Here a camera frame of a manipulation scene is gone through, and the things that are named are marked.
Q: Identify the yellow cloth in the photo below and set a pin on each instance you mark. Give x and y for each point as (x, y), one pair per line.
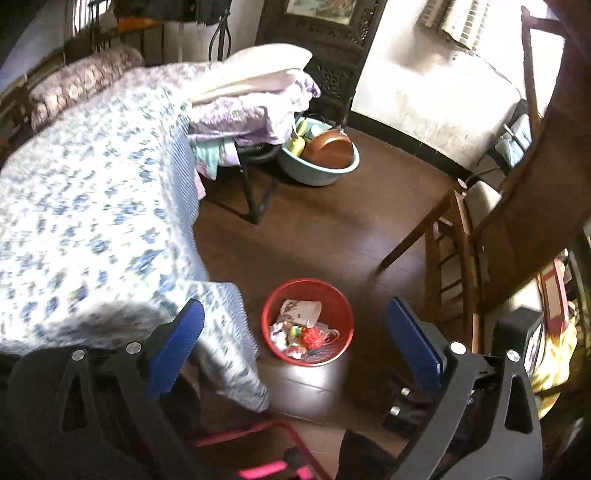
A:
(556, 364)

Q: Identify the brown wooden table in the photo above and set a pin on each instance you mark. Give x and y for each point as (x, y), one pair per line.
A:
(545, 184)

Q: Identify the pink cloth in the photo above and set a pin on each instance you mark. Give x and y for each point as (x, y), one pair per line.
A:
(199, 187)

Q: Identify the red pom-pom decoration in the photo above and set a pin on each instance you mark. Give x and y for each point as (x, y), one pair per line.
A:
(315, 334)

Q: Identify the black metal folding stand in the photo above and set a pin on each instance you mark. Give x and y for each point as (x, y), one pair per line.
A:
(251, 194)

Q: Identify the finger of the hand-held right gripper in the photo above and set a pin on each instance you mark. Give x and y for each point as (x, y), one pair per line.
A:
(406, 410)

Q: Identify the orange cushion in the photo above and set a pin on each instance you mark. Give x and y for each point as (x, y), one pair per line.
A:
(138, 24)

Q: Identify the light blue cloth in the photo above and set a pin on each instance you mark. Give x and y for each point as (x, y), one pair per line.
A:
(515, 138)

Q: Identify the brown bowl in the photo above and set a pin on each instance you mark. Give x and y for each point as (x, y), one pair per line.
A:
(330, 150)

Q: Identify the folded purple blanket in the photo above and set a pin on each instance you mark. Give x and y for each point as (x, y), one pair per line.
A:
(258, 115)

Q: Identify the wooden chair with cream cushion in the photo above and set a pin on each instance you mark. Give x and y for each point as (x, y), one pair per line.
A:
(457, 258)

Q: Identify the rolled floral quilt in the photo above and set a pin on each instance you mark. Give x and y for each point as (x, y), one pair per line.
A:
(78, 83)

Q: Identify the white plastic bag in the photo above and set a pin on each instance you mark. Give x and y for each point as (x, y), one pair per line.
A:
(278, 332)

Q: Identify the white quilted pillow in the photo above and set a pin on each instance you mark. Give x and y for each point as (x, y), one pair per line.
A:
(254, 69)

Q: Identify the pink metal frame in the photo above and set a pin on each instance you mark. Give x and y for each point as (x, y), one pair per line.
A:
(258, 429)

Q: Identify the carved wood framed painting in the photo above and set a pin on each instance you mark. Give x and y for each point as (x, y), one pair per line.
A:
(323, 55)

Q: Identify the white paper cup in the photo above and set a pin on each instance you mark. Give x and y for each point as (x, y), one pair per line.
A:
(302, 311)

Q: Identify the black metal coat stand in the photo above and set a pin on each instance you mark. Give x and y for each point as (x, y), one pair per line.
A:
(224, 32)

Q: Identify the mint green cloth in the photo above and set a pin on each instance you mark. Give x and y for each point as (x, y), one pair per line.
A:
(207, 157)

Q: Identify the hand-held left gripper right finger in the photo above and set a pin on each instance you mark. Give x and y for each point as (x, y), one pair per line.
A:
(415, 344)

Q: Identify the black jacket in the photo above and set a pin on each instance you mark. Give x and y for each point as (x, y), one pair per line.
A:
(203, 9)

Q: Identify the red plastic basket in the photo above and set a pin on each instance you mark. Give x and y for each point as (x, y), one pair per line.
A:
(341, 323)

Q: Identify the light blue plastic basin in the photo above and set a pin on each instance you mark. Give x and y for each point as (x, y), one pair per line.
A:
(314, 177)

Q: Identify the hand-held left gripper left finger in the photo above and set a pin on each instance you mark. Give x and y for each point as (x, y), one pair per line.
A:
(178, 341)

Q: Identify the blue floral tablecloth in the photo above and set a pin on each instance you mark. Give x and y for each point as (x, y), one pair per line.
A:
(92, 207)

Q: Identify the yellow plastic item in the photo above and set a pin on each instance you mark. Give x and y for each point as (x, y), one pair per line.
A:
(295, 145)

